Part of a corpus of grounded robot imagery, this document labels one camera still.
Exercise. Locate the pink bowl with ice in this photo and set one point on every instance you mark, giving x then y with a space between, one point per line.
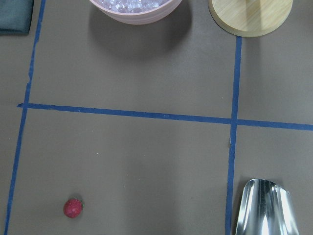
136 12

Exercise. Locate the wooden stand round base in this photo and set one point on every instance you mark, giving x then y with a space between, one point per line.
250 18

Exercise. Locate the red strawberry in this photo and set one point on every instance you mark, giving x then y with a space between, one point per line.
73 208

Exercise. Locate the steel ice scoop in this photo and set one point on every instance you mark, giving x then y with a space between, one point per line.
266 209

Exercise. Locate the grey folded cloth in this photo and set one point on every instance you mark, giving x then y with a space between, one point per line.
15 16

